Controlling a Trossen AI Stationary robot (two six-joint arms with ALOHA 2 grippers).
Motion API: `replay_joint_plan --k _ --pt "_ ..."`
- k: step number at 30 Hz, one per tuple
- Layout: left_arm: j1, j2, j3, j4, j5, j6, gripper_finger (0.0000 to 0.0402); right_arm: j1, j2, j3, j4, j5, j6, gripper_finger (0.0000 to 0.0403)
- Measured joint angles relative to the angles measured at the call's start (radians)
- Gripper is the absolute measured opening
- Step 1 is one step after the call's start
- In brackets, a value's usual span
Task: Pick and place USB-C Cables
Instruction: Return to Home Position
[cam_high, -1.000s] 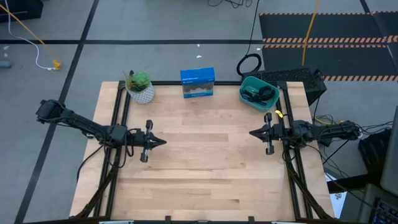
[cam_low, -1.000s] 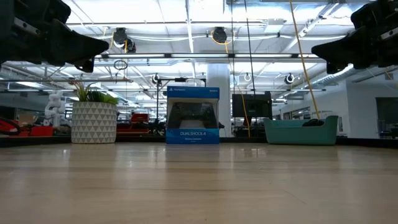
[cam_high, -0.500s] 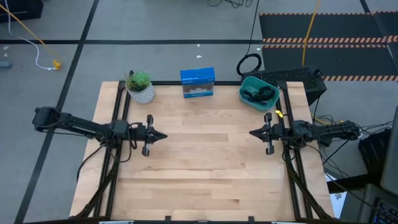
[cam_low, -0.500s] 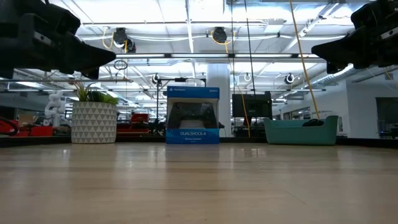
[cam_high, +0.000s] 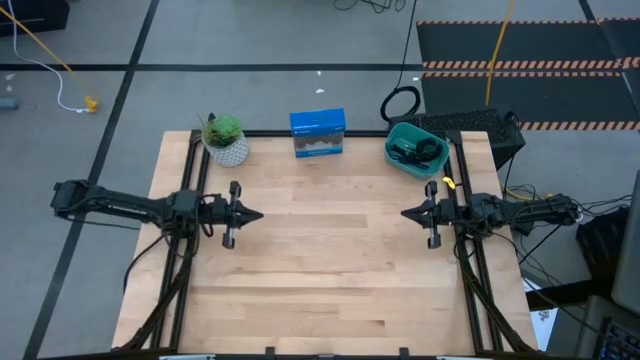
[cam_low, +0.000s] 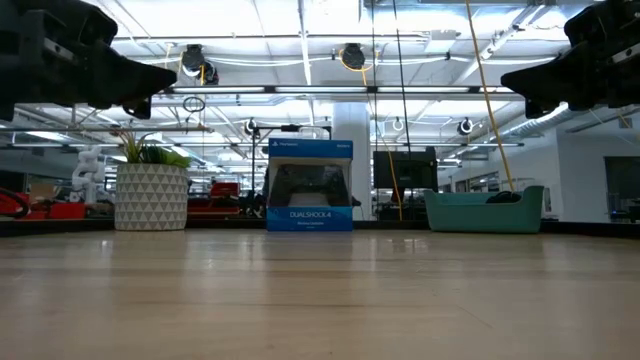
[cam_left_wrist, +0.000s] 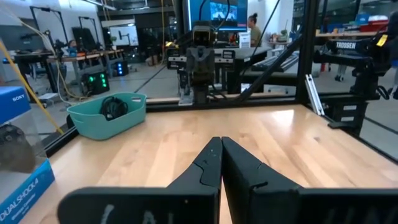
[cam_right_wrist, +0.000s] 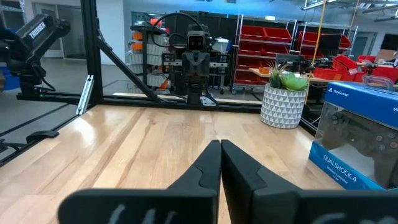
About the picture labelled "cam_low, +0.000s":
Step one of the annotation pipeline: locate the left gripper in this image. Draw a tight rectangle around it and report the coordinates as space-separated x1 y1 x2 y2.
0 0 178 123

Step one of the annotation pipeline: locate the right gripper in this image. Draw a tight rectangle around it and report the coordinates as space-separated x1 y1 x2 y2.
500 0 640 120

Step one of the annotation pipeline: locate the thick black cable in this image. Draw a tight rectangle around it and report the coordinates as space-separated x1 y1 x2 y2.
485 190 524 205

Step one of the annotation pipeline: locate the green potted plant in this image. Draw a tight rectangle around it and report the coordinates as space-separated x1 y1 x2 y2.
110 127 192 169

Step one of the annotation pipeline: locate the white robot figure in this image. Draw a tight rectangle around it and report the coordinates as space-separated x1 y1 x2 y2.
71 144 107 204

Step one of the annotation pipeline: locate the white triangle-patterned planter pot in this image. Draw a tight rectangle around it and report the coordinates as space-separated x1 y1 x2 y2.
114 163 190 232

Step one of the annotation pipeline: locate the red tool chest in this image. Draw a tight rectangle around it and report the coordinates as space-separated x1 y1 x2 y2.
187 181 241 217

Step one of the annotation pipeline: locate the red storage bin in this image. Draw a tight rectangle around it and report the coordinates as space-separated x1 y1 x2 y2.
47 202 87 220

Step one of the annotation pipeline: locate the teal plastic bin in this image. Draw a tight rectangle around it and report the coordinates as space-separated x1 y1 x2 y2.
423 185 545 234

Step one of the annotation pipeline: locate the black monitor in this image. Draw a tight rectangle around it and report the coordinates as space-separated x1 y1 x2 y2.
372 147 439 190

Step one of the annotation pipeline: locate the red round machine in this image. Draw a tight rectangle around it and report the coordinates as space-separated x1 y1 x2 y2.
0 187 31 220

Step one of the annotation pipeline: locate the blue DualShock controller box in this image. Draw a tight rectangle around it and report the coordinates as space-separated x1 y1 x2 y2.
265 137 355 232

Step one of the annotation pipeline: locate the long ceiling light bar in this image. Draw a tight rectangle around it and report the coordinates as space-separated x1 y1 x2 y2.
149 85 526 96

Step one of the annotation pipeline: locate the thick yellow hanging rope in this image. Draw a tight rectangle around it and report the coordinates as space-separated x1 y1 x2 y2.
464 0 516 192

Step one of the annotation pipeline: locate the black ceiling cable reel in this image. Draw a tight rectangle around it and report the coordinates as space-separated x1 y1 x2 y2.
180 43 220 86
341 42 367 71

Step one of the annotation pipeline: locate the black hanging cable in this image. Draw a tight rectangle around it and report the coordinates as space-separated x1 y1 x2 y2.
392 0 414 156

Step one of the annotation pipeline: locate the black table frame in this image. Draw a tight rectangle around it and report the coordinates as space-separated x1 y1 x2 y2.
0 217 640 239

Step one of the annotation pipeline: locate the thin yellow hanging cord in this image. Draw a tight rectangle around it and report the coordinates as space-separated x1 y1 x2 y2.
367 94 404 222

